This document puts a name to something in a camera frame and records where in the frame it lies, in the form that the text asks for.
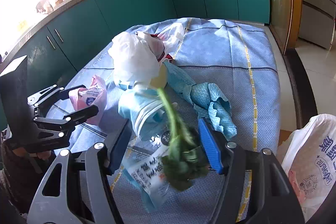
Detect pink plastic wrapper bag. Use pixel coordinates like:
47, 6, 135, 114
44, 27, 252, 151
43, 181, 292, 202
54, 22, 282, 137
70, 75, 107, 126

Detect green leafy vegetable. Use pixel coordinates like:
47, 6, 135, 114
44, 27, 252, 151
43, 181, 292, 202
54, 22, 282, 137
157, 88, 209, 192

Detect clear printed plastic packaging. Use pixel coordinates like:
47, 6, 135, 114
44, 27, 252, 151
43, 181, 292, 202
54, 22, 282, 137
122, 130, 177, 213

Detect teal dish cloth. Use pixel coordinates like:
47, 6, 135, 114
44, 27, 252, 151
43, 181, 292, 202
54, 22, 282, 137
163, 61, 238, 140

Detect white plastic bag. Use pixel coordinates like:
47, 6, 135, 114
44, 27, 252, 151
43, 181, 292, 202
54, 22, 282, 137
108, 22, 185, 89

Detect teal kitchen cabinets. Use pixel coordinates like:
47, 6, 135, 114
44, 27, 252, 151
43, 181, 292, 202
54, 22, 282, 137
1, 0, 270, 94

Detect white printed trash bag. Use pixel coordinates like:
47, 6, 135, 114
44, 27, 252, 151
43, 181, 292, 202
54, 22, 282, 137
276, 114, 335, 221

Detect left hand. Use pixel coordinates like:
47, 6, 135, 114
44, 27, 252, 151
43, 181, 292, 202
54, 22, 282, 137
9, 147, 52, 162

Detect light blue checked tablecloth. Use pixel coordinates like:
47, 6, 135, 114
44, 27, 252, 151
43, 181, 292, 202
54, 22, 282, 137
45, 16, 281, 224

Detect grey refrigerator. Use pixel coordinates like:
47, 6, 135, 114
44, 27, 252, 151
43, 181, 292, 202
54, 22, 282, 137
298, 0, 335, 49

